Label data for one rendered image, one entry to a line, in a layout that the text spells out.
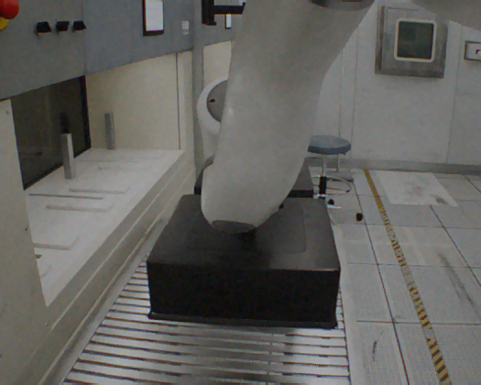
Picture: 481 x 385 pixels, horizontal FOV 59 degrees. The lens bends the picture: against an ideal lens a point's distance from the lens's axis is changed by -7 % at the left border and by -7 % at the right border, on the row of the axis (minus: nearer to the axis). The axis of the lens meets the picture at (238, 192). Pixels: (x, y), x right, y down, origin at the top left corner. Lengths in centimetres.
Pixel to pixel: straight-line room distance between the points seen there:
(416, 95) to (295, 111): 426
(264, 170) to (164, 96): 153
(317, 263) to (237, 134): 32
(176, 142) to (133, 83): 30
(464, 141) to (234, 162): 453
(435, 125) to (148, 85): 337
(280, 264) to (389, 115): 403
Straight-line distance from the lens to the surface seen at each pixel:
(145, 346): 99
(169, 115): 193
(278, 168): 41
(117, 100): 199
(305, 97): 40
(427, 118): 472
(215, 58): 338
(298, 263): 67
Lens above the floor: 138
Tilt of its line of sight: 21 degrees down
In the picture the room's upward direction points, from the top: straight up
